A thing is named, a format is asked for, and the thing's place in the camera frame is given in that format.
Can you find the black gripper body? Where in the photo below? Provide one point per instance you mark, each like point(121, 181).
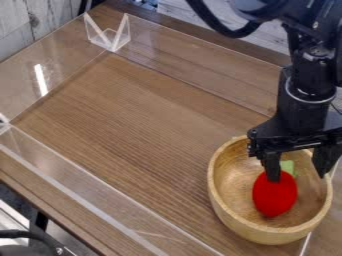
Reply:
point(303, 124)

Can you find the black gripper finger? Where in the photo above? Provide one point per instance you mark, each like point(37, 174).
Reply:
point(272, 159)
point(325, 158)

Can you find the red felt strawberry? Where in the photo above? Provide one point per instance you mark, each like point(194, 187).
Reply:
point(276, 197)

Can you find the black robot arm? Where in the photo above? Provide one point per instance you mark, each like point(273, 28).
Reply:
point(313, 25)

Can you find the wooden bowl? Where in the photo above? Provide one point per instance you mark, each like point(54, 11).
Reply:
point(232, 174)

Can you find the clear acrylic front wall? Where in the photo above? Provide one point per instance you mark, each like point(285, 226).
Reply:
point(116, 224)

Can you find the clear acrylic corner bracket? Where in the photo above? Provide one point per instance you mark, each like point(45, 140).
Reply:
point(109, 39)

